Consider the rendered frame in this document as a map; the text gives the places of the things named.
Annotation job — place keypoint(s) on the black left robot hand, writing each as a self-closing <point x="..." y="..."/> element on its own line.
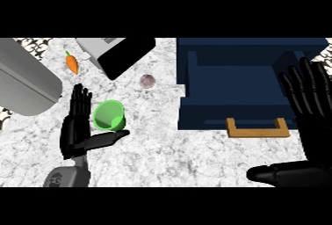
<point x="75" y="129"/>

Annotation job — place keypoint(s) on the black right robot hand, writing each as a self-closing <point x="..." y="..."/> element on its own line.
<point x="312" y="117"/>

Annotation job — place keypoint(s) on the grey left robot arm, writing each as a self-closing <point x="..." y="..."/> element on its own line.
<point x="69" y="174"/>

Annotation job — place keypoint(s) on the green cup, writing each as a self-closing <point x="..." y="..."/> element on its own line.
<point x="109" y="115"/>

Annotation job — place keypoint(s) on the dark blue drawer front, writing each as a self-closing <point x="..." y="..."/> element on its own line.
<point x="234" y="114"/>

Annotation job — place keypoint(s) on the dark blue drawer box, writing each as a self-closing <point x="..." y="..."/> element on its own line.
<point x="247" y="67"/>

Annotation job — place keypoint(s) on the grey rounded appliance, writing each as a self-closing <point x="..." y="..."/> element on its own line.
<point x="25" y="79"/>

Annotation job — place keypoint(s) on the orange carrot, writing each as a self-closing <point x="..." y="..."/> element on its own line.
<point x="72" y="63"/>

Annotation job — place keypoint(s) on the purple onion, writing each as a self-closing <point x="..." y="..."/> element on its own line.
<point x="147" y="81"/>

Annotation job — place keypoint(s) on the grey and black appliance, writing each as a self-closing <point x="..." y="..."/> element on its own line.
<point x="116" y="54"/>

